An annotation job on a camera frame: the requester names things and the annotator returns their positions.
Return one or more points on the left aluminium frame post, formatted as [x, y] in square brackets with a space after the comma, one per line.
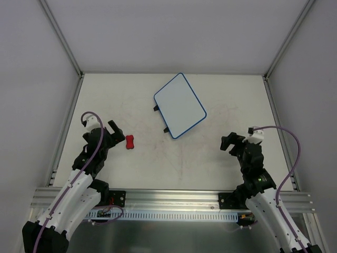
[60, 36]

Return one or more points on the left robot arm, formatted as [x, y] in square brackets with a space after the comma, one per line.
[52, 231]

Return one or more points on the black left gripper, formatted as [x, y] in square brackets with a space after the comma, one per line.
[110, 136]

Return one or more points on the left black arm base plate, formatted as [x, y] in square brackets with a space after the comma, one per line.
[117, 198]

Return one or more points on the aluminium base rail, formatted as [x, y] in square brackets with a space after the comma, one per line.
[202, 200]

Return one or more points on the red bone-shaped eraser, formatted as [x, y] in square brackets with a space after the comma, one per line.
[129, 142]

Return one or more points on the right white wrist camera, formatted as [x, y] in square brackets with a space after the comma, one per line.
[256, 136]

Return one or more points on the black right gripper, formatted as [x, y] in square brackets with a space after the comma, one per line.
[236, 144]

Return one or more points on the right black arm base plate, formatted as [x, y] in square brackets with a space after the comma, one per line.
[233, 201]

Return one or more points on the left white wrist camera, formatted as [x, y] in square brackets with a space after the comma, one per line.
[91, 123]

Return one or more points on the aluminium frame post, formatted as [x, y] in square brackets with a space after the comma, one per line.
[290, 36]
[60, 36]

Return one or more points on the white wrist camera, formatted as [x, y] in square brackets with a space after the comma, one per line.
[91, 123]
[256, 136]

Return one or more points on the blue framed whiteboard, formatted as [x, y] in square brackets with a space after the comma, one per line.
[179, 106]

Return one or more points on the right aluminium frame post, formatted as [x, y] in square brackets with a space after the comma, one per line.
[290, 36]

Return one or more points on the white slotted cable duct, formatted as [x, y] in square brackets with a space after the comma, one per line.
[132, 215]

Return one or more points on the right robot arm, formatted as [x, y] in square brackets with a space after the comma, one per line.
[259, 194]

